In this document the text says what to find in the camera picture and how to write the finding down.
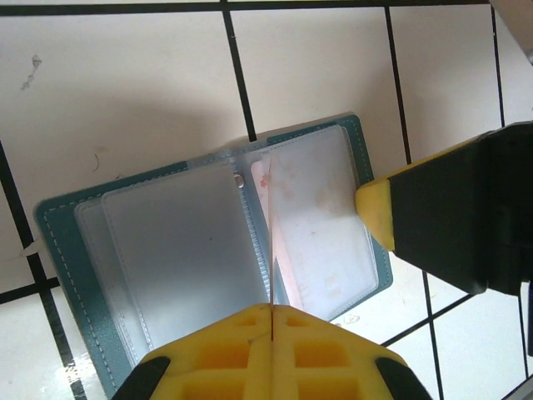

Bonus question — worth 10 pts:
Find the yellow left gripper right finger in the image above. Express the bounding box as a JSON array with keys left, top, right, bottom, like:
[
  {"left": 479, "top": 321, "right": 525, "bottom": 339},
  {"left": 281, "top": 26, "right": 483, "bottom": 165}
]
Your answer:
[{"left": 271, "top": 303, "right": 436, "bottom": 400}]

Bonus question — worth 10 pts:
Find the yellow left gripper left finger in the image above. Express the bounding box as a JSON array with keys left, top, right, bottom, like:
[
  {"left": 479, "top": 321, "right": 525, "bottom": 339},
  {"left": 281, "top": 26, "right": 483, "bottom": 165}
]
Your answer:
[{"left": 115, "top": 302, "right": 274, "bottom": 400}]

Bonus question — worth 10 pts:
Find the pink white credit card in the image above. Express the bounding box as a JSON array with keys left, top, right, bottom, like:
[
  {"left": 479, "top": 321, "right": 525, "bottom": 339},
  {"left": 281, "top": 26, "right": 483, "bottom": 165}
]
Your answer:
[{"left": 248, "top": 137, "right": 376, "bottom": 318}]

